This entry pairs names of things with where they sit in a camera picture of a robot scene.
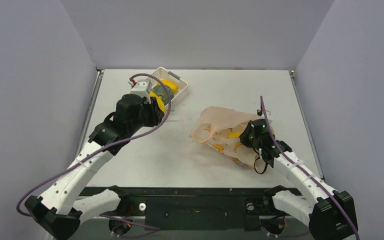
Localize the fake yellow banana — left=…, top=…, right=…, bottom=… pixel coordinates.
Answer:
left=149, top=91, right=166, bottom=114

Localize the translucent orange plastic bag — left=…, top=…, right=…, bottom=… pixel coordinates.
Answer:
left=189, top=106, right=267, bottom=175

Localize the fake green netted melon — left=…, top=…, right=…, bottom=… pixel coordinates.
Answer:
left=152, top=85, right=175, bottom=104

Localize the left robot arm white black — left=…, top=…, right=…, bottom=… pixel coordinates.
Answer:
left=24, top=93, right=173, bottom=240

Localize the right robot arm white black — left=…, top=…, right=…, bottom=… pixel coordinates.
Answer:
left=239, top=118, right=359, bottom=240

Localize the yellow fruit inside bag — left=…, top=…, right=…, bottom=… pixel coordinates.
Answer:
left=226, top=132, right=241, bottom=139

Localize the white perforated plastic basket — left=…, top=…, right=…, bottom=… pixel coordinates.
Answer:
left=147, top=67, right=188, bottom=110

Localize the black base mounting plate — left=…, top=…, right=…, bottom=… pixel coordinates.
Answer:
left=104, top=186, right=285, bottom=231

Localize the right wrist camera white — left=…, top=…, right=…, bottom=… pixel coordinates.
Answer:
left=256, top=107, right=272, bottom=118

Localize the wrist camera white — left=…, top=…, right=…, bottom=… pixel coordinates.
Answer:
left=256, top=107, right=272, bottom=118
left=129, top=80, right=153, bottom=102

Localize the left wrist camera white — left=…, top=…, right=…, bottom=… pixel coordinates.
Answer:
left=129, top=80, right=153, bottom=102

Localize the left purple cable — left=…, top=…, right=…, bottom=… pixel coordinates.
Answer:
left=15, top=73, right=173, bottom=239

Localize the purple cable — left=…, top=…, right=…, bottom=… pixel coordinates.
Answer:
left=259, top=96, right=360, bottom=240
left=15, top=73, right=173, bottom=239

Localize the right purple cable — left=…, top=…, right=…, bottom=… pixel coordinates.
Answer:
left=259, top=96, right=360, bottom=240

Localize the aluminium rail frame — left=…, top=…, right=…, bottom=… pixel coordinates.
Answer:
left=47, top=214, right=310, bottom=240

